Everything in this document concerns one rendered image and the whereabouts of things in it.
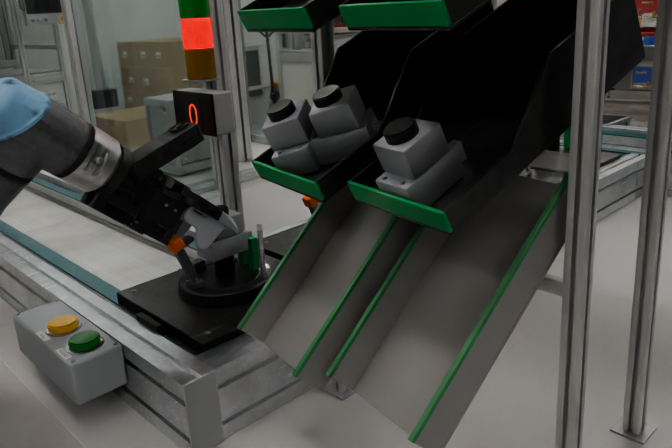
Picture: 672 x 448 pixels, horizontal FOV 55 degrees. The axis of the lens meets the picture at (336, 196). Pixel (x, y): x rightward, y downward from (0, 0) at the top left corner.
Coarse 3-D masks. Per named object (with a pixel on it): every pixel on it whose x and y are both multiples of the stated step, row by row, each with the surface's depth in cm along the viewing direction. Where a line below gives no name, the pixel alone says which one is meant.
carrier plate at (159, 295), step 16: (176, 272) 104; (128, 288) 99; (144, 288) 98; (160, 288) 98; (176, 288) 98; (128, 304) 95; (144, 304) 93; (160, 304) 93; (176, 304) 92; (160, 320) 89; (176, 320) 88; (192, 320) 87; (208, 320) 87; (224, 320) 87; (240, 320) 87; (176, 336) 86; (192, 336) 83; (208, 336) 83; (224, 336) 83
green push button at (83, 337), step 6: (90, 330) 86; (72, 336) 84; (78, 336) 84; (84, 336) 84; (90, 336) 84; (96, 336) 84; (72, 342) 83; (78, 342) 83; (84, 342) 83; (90, 342) 83; (96, 342) 84; (72, 348) 83; (78, 348) 82; (84, 348) 83; (90, 348) 83
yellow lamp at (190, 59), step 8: (208, 48) 108; (192, 56) 107; (200, 56) 107; (208, 56) 107; (192, 64) 107; (200, 64) 107; (208, 64) 107; (192, 72) 107; (200, 72) 107; (208, 72) 108; (216, 72) 110
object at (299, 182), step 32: (384, 32) 78; (416, 32) 80; (448, 32) 67; (352, 64) 76; (384, 64) 79; (416, 64) 65; (384, 96) 76; (416, 96) 66; (256, 160) 71; (352, 160) 63; (320, 192) 62
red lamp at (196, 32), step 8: (184, 24) 105; (192, 24) 105; (200, 24) 105; (208, 24) 106; (184, 32) 106; (192, 32) 105; (200, 32) 106; (208, 32) 107; (184, 40) 107; (192, 40) 106; (200, 40) 106; (208, 40) 107; (184, 48) 107; (192, 48) 106; (200, 48) 106
